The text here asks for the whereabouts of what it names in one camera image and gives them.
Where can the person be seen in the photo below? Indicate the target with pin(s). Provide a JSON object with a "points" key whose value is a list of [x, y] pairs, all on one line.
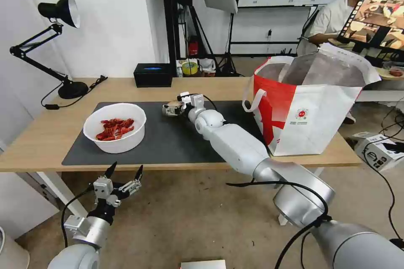
{"points": [[331, 16]]}

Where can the computer monitor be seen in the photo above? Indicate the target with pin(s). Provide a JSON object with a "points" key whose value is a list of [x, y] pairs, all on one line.
{"points": [[375, 10]]}

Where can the white robot front shell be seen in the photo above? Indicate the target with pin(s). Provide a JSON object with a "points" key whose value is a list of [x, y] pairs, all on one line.
{"points": [[203, 265]]}

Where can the yellow green tape roll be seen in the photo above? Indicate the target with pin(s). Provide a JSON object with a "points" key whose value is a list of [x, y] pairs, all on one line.
{"points": [[189, 68]]}

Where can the black rectangular box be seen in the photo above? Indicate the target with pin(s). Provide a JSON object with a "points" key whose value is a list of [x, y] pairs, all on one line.
{"points": [[153, 76]]}

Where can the white printed cardboard box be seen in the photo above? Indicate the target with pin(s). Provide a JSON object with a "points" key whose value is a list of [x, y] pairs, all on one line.
{"points": [[378, 152]]}

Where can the black table mat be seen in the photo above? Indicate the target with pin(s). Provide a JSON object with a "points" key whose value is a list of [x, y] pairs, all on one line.
{"points": [[170, 143]]}

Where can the black desk lamp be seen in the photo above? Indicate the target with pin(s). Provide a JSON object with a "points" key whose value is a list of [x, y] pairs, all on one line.
{"points": [[72, 89]]}

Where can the black tripod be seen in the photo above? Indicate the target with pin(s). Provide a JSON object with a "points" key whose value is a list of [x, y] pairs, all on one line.
{"points": [[228, 57]]}

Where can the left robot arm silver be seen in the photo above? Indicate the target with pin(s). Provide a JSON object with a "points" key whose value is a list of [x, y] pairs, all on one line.
{"points": [[91, 231]]}

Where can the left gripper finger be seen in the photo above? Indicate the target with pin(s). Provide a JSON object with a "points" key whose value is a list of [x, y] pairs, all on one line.
{"points": [[110, 170], [137, 178]]}

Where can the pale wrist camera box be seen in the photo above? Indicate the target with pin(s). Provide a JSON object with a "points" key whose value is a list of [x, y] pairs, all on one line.
{"points": [[103, 187], [186, 97]]}

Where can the white table leg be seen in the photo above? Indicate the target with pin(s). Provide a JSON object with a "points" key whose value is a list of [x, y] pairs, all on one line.
{"points": [[60, 191]]}

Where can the red canister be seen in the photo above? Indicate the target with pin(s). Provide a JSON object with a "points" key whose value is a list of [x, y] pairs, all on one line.
{"points": [[193, 46]]}

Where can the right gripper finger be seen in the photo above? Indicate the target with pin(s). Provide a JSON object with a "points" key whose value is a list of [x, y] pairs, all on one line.
{"points": [[170, 111], [179, 96]]}

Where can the white round bin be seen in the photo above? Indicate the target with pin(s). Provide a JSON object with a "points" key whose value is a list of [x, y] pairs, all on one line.
{"points": [[12, 250]]}

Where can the plate with food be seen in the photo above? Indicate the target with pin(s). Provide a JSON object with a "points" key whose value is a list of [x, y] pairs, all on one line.
{"points": [[393, 73]]}

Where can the red crayfish shells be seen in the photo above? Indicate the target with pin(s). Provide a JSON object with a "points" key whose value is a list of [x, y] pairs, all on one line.
{"points": [[113, 128]]}

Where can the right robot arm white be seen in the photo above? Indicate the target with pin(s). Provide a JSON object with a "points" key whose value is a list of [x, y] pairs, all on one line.
{"points": [[236, 143]]}

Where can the black metal rack frame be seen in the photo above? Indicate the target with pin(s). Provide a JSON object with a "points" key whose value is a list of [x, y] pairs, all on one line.
{"points": [[172, 13]]}

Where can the white red takeout bag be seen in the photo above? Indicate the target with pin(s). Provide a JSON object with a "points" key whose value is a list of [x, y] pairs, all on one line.
{"points": [[315, 114]]}

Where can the white round bowl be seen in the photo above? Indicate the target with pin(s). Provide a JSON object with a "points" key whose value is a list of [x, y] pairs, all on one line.
{"points": [[126, 143]]}

